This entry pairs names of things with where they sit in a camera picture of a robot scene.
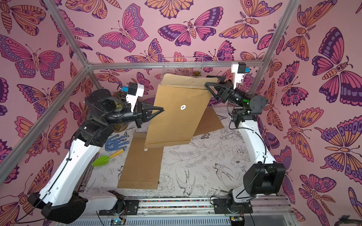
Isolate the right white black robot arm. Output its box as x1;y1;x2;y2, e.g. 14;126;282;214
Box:
205;81;286;214

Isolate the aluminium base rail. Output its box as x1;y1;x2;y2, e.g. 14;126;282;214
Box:
72;196;299;226

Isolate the blue white work glove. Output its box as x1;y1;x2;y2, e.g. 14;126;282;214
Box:
105;135;129;152

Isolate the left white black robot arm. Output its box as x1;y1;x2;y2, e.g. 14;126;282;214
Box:
28;89;164;224

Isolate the green yellow handled tool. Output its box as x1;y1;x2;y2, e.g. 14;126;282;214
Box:
91;149;124;167

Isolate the potted plant in glass vase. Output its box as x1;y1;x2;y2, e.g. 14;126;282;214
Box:
112;90;133;133

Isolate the aluminium frame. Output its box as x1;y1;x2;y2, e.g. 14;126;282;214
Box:
1;1;299;182

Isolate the small green succulent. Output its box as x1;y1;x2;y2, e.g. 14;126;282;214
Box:
192;71;202;77

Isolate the white wire basket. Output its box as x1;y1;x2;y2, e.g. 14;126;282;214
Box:
161;56;204;86

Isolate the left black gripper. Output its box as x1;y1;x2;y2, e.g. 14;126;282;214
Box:
104;104;163;131

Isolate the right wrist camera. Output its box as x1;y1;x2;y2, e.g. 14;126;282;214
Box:
231;63;250;88

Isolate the kraft file bag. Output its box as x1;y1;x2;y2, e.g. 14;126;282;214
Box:
193;107;224;137
117;132;164;189
145;78;218;148

